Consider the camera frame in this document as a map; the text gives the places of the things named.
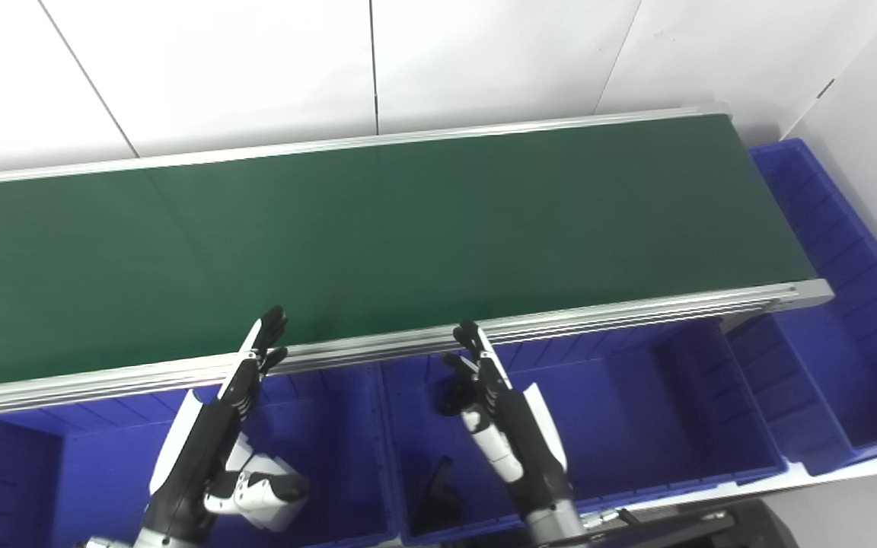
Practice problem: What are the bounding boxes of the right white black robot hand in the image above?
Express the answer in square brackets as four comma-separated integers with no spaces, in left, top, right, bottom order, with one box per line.
[438,320,572,526]

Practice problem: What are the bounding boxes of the blue plastic bin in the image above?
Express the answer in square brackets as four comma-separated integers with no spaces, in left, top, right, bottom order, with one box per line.
[378,320,789,545]
[724,139,877,476]
[0,365,397,548]

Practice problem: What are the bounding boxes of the black plastic part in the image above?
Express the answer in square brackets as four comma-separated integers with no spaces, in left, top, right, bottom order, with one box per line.
[412,457,462,534]

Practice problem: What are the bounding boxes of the green conveyor belt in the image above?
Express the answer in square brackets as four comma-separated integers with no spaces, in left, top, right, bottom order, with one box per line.
[0,114,820,390]
[0,103,835,419]

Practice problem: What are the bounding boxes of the black robot body panel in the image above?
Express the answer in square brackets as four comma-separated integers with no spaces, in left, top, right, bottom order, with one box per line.
[560,510,789,548]

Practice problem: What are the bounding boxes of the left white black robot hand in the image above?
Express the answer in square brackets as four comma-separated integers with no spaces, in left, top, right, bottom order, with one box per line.
[138,306,310,548]

